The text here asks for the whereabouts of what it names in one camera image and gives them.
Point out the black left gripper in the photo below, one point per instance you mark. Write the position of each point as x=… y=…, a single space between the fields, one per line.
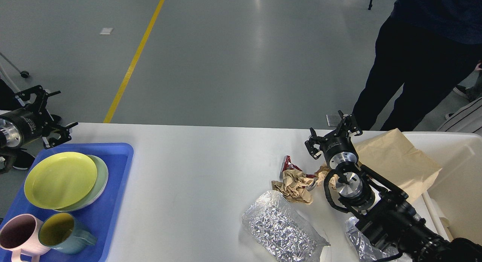
x=33 y=121

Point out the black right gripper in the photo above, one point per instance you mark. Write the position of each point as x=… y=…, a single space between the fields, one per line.
x=337 y=148

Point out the yellow plastic plate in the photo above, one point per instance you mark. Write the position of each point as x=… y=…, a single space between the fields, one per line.
x=60 y=180

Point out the teal mug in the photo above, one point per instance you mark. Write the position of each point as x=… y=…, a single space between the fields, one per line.
x=66 y=234

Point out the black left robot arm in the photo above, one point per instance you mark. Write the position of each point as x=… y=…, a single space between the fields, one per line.
x=9 y=153

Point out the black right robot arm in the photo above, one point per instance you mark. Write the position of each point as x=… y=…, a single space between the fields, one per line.
x=384 y=214

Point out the red snack wrapper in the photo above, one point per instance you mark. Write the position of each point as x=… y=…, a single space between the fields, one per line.
x=288 y=165

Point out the brown paper bag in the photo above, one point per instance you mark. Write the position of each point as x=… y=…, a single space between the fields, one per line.
x=394 y=157

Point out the crumpled brown paper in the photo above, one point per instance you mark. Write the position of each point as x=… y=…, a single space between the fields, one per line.
x=297 y=190

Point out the pale green plate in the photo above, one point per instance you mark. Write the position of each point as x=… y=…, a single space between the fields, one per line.
x=97 y=190

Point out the silver foil bag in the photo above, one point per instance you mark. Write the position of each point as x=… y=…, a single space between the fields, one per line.
x=361 y=245
x=277 y=226

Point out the pink ribbed mug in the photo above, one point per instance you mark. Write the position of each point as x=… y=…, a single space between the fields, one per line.
x=19 y=236

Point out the white plastic bin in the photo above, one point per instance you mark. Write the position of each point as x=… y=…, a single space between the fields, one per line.
x=452 y=206

